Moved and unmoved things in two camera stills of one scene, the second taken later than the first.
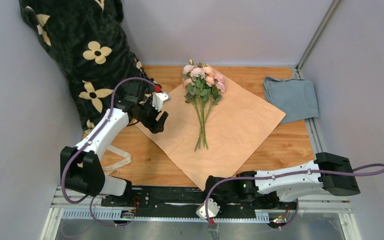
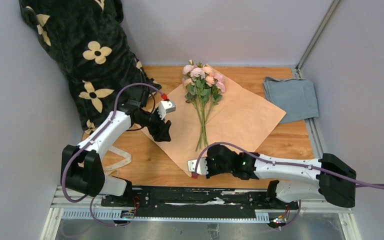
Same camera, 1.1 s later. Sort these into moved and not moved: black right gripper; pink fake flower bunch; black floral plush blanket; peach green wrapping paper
Moved: black right gripper
Not moved: peach green wrapping paper; black floral plush blanket; pink fake flower bunch
